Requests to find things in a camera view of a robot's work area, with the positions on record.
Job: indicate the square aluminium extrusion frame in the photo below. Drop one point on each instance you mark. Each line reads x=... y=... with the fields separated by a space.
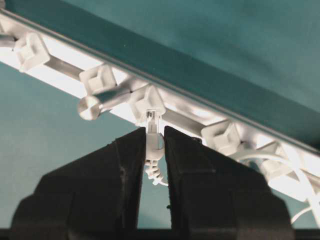
x=289 y=167

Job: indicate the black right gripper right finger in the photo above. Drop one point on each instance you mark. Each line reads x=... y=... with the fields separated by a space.
x=213 y=197

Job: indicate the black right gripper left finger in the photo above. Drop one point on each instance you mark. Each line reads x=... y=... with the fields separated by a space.
x=95 y=197

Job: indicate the silver metal pin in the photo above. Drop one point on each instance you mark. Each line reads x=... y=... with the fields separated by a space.
x=92 y=106

